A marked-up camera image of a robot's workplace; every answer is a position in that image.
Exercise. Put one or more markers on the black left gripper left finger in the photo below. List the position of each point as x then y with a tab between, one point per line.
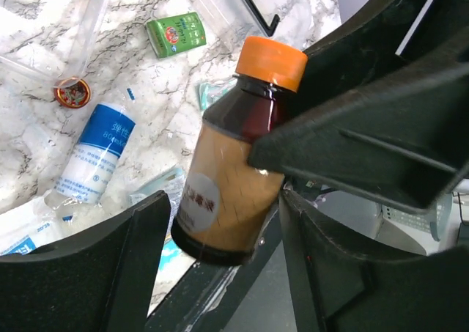
100	279

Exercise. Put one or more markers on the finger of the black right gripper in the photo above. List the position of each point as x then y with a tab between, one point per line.
382	37
399	145

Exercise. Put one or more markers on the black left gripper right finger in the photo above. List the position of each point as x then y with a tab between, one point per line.
341	280

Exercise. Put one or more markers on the white blue gauze packet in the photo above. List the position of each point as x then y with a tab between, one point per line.
30	226

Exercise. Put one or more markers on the brown bottle orange cap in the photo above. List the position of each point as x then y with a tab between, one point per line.
225	201

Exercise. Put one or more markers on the clear plastic kit box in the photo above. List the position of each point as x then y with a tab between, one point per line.
285	21

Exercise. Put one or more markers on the green medicine box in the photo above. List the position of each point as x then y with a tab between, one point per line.
176	34

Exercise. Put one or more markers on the small round red tin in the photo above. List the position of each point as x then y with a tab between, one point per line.
75	96

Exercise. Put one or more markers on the clear bandage packet teal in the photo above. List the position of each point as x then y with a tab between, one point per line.
212	91

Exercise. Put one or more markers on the black mounting rail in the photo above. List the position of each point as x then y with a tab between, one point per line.
206	297

